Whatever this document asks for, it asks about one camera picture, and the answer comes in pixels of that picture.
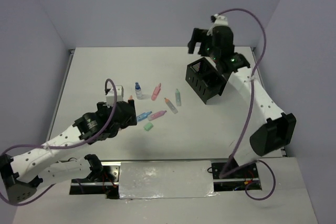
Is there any purple highlighter pen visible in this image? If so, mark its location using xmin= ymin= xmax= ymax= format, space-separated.
xmin=148 ymin=110 xmax=166 ymax=121

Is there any orange frosted marker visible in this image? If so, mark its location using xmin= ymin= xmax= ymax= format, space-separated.
xmin=164 ymin=98 xmax=178 ymax=114

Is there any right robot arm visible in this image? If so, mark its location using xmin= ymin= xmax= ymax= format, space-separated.
xmin=186 ymin=25 xmax=297 ymax=177

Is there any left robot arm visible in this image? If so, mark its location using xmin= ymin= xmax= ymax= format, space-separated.
xmin=1 ymin=99 xmax=137 ymax=206

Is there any blue highlighter pen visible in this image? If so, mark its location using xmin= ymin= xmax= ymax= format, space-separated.
xmin=136 ymin=111 xmax=152 ymax=122

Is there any green marker cap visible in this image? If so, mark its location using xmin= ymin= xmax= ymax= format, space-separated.
xmin=143 ymin=122 xmax=154 ymax=131

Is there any blue spray bottle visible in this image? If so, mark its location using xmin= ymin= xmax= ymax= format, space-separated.
xmin=134 ymin=82 xmax=143 ymax=100

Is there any black organizer container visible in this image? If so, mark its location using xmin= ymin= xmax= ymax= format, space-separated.
xmin=185 ymin=57 xmax=226 ymax=104

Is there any pink highlighter pen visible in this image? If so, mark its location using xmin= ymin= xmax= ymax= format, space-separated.
xmin=151 ymin=83 xmax=161 ymax=101

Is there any green highlighter pen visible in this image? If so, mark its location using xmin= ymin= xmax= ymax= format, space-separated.
xmin=175 ymin=89 xmax=182 ymax=106

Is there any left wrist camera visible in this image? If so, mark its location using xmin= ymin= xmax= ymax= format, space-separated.
xmin=105 ymin=86 xmax=124 ymax=105

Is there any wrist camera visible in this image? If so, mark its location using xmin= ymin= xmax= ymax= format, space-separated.
xmin=207 ymin=14 xmax=228 ymax=36
xmin=105 ymin=86 xmax=124 ymax=105

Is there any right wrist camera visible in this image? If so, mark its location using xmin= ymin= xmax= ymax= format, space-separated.
xmin=207 ymin=14 xmax=228 ymax=36

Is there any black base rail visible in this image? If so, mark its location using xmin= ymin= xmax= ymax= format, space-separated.
xmin=69 ymin=160 xmax=261 ymax=200

